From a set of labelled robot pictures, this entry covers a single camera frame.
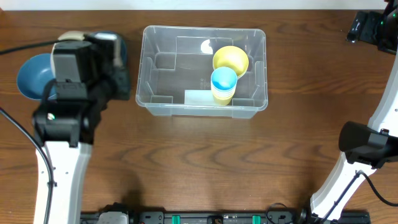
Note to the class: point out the yellow cup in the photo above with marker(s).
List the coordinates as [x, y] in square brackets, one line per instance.
[222, 101]
[224, 97]

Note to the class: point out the yellow small bowl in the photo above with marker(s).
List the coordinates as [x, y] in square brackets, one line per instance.
[232, 57]

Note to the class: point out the cream bowl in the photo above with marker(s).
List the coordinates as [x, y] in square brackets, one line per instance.
[70, 35]

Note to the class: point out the yellow cup front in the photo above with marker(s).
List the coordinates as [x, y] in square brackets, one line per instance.
[222, 101]

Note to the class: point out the clear plastic storage container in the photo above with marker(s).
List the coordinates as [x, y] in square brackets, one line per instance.
[176, 65]

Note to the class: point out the cream white cup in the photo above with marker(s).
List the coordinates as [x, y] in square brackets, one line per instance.
[223, 93]

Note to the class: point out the white small bowl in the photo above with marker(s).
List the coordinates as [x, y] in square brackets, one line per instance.
[239, 77]

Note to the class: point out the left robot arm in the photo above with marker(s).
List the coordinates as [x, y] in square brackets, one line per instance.
[64, 133]

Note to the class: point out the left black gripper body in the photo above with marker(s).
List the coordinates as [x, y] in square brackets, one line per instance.
[116, 87]

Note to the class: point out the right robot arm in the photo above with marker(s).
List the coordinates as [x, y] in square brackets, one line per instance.
[364, 148]

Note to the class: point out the pink cup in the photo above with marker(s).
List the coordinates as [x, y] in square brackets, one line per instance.
[213, 88]

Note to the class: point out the light blue cup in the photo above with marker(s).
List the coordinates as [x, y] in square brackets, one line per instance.
[224, 78]

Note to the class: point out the dark blue bowl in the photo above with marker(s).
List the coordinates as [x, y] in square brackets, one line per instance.
[117, 45]
[34, 75]

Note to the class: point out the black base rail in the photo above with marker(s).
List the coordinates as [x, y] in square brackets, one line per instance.
[118, 213]

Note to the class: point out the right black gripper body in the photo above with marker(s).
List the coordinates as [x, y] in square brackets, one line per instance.
[387, 35]

